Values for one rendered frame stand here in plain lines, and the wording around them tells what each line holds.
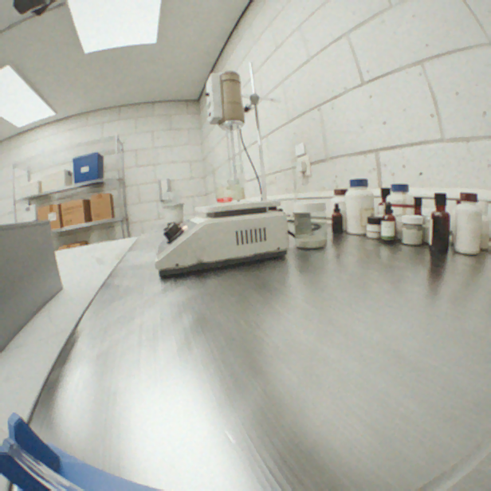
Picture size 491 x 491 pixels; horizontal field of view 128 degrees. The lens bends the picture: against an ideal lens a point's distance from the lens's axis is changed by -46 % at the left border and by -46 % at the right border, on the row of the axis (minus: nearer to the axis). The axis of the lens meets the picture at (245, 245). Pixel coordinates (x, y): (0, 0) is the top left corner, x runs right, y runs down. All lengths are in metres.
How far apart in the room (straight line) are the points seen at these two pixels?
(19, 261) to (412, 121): 0.79
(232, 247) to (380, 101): 0.60
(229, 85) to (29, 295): 0.84
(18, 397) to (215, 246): 0.28
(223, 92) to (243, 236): 0.66
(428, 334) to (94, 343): 0.24
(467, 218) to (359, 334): 0.31
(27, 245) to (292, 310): 0.30
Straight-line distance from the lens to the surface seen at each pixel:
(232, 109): 0.84
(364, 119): 0.75
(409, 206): 0.48
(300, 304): 0.20
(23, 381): 0.19
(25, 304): 0.29
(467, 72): 0.65
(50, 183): 2.76
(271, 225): 0.33
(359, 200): 0.52
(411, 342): 0.16
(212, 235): 0.30
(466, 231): 0.42
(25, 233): 0.31
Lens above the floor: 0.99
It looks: 11 degrees down
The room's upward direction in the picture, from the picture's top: 5 degrees counter-clockwise
